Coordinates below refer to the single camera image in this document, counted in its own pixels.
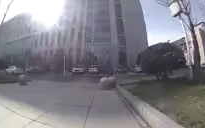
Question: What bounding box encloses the short bollard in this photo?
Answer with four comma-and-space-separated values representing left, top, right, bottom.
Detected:
18, 74, 28, 86

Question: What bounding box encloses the concrete kerb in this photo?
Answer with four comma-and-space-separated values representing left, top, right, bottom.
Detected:
115, 83, 184, 128

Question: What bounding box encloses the tall grey building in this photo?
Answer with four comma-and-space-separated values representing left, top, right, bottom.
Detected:
0, 0, 149, 73

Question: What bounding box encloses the beige building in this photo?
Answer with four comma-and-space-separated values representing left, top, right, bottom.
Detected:
172, 21, 205, 69

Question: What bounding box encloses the dark round bush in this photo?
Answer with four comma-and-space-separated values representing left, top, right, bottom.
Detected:
136, 42, 187, 80

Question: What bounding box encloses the grey stone block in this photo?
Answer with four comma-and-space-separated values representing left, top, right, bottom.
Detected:
98, 76, 118, 91

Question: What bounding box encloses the row of parked cars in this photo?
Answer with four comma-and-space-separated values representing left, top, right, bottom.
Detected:
4, 64, 144, 76

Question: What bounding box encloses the grey concrete pavement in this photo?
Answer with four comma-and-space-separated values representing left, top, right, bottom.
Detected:
0, 79, 148, 128

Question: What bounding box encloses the grass patch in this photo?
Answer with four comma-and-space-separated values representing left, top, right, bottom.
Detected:
123, 77, 205, 128

